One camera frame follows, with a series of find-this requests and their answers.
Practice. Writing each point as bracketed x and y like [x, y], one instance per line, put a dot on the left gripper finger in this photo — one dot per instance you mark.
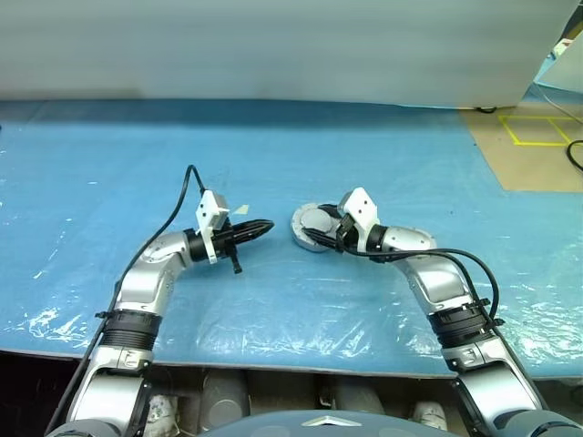
[255, 226]
[252, 237]

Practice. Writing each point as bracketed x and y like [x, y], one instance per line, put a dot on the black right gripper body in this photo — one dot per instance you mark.
[347, 234]

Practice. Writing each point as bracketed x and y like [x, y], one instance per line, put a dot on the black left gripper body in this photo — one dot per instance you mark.
[227, 243]

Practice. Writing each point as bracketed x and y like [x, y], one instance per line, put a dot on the silver motor lid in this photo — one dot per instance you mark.
[314, 220]

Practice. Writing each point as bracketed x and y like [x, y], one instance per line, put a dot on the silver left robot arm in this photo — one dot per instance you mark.
[146, 282]

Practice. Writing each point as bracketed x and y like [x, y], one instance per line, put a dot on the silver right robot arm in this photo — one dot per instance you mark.
[437, 282]

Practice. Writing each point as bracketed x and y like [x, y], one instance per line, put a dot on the blue plastic table cover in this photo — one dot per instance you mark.
[136, 159]

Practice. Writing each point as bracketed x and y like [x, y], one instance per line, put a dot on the grey rounded shape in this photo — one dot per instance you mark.
[224, 396]
[355, 397]

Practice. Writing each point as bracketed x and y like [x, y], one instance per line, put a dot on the white backdrop board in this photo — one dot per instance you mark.
[273, 45]

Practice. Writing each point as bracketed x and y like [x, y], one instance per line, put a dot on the white shoe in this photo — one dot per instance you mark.
[161, 409]
[430, 415]

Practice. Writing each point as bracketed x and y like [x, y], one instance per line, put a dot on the grey robot torso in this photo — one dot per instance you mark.
[300, 425]

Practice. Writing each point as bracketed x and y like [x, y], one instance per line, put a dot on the pale blue sheet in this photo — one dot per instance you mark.
[560, 70]

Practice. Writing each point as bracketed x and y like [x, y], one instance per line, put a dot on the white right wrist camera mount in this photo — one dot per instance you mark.
[362, 205]

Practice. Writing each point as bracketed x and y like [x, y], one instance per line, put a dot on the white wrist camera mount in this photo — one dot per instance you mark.
[362, 205]
[210, 209]

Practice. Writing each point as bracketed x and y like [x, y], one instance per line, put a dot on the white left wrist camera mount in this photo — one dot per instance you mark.
[210, 209]

